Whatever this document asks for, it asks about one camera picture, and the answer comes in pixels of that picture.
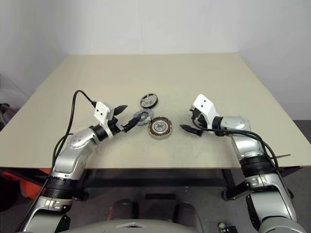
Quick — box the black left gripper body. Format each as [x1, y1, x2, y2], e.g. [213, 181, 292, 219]
[107, 113, 127, 134]

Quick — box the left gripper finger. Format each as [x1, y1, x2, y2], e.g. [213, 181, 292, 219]
[114, 104, 128, 116]
[122, 114, 143, 133]

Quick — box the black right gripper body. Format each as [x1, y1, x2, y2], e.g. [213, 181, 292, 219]
[192, 110, 207, 130]

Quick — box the grey toothed gear plate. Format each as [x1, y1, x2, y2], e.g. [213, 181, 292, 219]
[132, 109, 153, 126]

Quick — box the black ring wheel part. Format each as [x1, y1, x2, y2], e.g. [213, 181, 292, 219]
[139, 93, 159, 109]

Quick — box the motor stator with copper windings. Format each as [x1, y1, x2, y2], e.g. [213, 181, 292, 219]
[147, 116, 174, 140]

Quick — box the dark rounded glossy shape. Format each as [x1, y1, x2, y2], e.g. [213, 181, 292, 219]
[109, 198, 141, 222]
[173, 201, 204, 223]

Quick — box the grey robot torso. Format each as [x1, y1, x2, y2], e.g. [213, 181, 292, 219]
[70, 218, 258, 233]

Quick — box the orange fabric bag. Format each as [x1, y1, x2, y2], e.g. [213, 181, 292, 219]
[0, 170, 52, 199]

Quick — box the dark metal stand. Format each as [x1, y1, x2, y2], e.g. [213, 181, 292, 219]
[0, 102, 11, 127]

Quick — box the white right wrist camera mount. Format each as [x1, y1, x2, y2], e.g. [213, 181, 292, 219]
[191, 94, 221, 128]

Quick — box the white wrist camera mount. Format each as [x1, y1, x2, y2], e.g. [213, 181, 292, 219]
[93, 101, 120, 140]
[191, 94, 221, 128]

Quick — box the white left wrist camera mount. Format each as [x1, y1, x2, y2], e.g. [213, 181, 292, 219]
[93, 101, 120, 140]

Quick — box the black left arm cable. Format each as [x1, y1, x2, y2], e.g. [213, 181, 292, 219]
[18, 90, 98, 231]

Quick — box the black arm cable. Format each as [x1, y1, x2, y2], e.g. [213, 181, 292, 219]
[18, 90, 98, 231]
[191, 117, 294, 197]

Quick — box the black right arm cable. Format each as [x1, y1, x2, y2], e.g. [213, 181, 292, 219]
[191, 117, 294, 197]

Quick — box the black metal table frame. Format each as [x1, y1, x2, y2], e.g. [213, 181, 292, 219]
[0, 166, 301, 202]

